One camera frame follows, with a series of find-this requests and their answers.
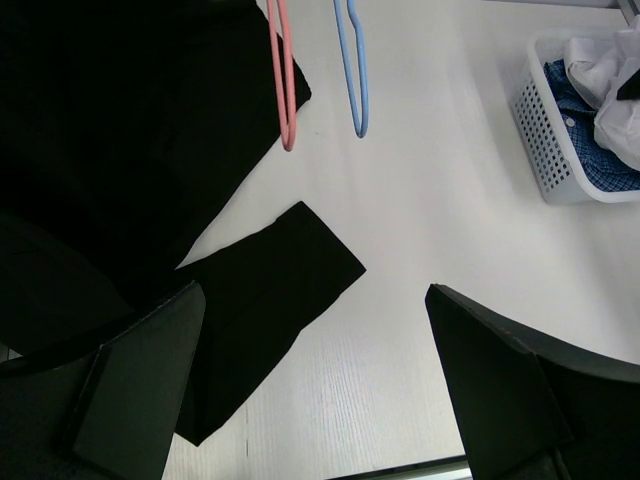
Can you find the white and black shirt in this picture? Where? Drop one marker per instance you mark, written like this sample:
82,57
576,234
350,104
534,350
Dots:
597,69

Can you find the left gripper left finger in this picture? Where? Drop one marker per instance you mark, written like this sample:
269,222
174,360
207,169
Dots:
103,405

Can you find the blue plaid shirt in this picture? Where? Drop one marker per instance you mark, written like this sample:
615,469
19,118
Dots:
601,166

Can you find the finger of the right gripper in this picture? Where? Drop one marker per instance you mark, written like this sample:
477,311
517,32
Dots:
630,90

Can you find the white plastic basket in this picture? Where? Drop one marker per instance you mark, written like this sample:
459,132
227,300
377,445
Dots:
552,156

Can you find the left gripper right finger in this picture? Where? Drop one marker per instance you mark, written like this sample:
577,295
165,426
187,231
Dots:
531,406

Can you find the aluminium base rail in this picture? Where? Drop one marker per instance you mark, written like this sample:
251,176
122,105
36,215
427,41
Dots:
455,467

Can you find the pink wire hanger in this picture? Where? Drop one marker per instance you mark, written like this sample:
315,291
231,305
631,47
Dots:
283,67

